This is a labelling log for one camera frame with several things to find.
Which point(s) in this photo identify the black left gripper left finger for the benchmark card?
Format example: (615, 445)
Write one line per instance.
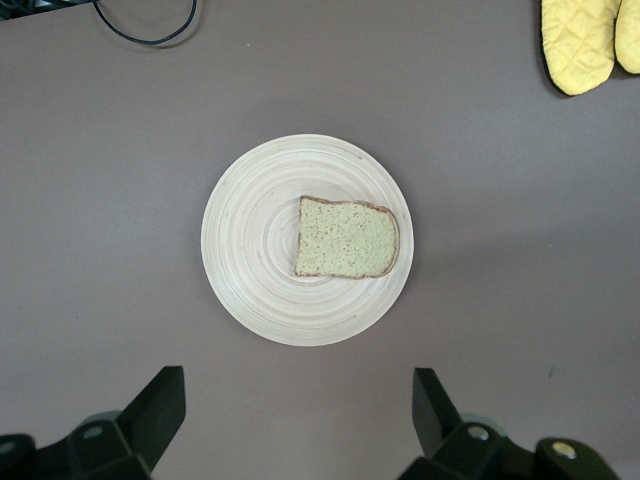
(145, 430)

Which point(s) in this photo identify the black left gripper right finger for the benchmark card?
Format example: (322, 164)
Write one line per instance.
(450, 445)

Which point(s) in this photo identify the round light wooden plate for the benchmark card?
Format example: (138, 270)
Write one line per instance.
(250, 250)

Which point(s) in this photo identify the slice of toast bread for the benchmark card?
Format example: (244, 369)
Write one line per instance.
(345, 240)

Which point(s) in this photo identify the yellow quilted oven mitt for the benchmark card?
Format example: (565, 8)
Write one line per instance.
(580, 45)

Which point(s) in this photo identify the dark flat object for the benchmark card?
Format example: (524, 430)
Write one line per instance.
(35, 6)

